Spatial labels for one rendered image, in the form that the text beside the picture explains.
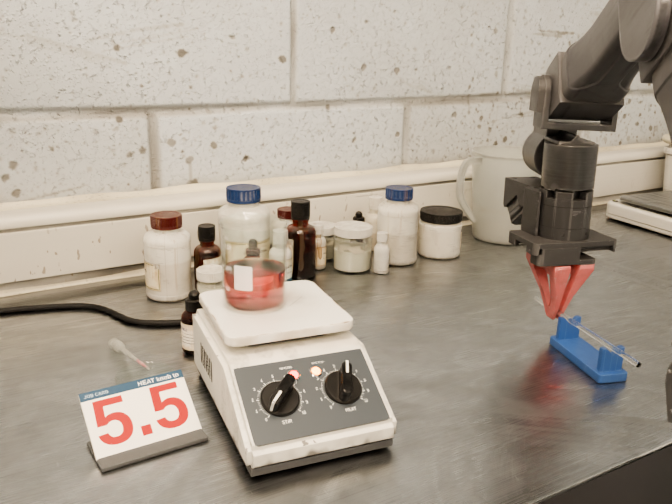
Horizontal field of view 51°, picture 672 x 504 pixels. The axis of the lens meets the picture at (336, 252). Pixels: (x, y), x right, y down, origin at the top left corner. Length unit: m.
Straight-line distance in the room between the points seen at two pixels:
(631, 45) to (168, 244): 0.57
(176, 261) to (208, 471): 0.38
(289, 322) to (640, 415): 0.34
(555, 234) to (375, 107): 0.49
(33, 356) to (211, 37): 0.51
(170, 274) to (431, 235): 0.41
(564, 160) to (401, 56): 0.50
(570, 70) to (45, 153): 0.66
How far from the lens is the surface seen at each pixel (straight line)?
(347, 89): 1.17
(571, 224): 0.81
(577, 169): 0.80
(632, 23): 0.58
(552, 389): 0.75
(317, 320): 0.63
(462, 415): 0.68
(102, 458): 0.62
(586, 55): 0.74
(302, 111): 1.13
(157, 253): 0.91
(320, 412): 0.59
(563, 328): 0.84
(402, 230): 1.05
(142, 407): 0.64
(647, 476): 0.60
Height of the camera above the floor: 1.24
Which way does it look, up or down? 17 degrees down
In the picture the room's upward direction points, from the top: 1 degrees clockwise
